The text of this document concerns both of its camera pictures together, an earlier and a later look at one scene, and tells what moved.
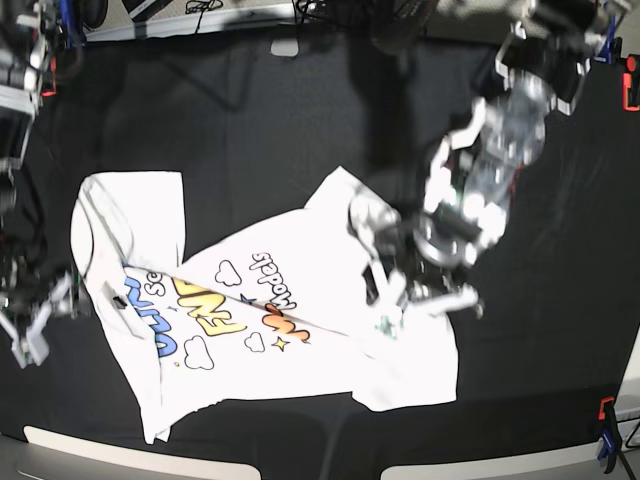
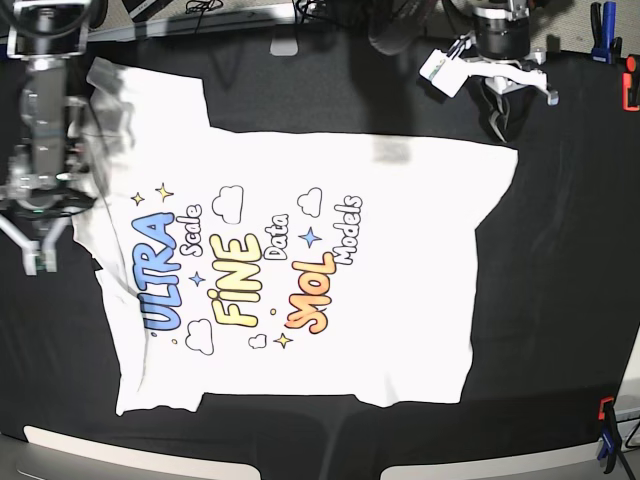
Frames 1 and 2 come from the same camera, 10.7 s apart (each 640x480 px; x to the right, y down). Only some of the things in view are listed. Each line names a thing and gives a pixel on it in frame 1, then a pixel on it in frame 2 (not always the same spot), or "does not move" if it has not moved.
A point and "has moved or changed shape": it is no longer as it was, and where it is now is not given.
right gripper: x=423 y=263 to x=502 y=103
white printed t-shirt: x=274 y=308 has moved or changed shape
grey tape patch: x=286 y=47 does not move
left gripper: x=33 y=294 to x=43 y=210
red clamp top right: x=631 y=84 does not move
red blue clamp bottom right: x=610 y=440 does not move
